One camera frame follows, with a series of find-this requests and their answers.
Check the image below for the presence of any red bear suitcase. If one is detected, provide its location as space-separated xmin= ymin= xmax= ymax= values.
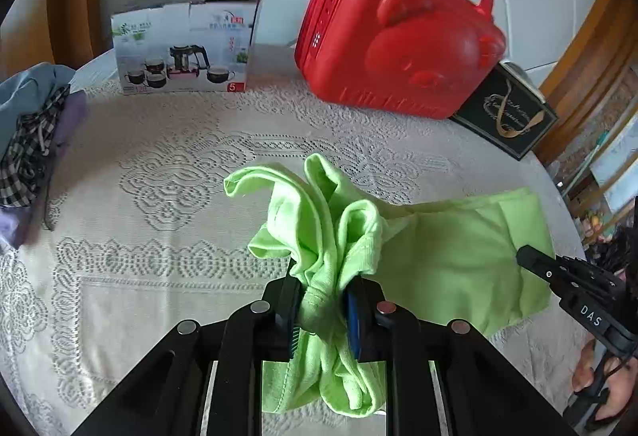
xmin=294 ymin=0 xmax=506 ymax=120

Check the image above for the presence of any white lace tablecloth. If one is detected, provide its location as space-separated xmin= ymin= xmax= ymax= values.
xmin=1 ymin=78 xmax=582 ymax=435

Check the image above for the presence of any wooden chair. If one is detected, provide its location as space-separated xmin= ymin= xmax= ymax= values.
xmin=533 ymin=0 xmax=637 ymax=165

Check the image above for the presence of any dark green gift bag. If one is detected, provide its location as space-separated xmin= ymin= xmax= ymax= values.
xmin=451 ymin=59 xmax=558 ymax=161

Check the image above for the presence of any tea set box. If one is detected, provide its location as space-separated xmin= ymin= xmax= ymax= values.
xmin=110 ymin=0 xmax=262 ymax=95

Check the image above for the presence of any green t-shirt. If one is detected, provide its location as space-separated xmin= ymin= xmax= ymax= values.
xmin=224 ymin=154 xmax=553 ymax=418

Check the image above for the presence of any pile of folded clothes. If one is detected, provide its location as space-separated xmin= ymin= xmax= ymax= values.
xmin=1 ymin=63 xmax=88 ymax=249

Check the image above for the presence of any person's right hand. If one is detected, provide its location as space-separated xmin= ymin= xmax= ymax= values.
xmin=571 ymin=338 xmax=638 ymax=423

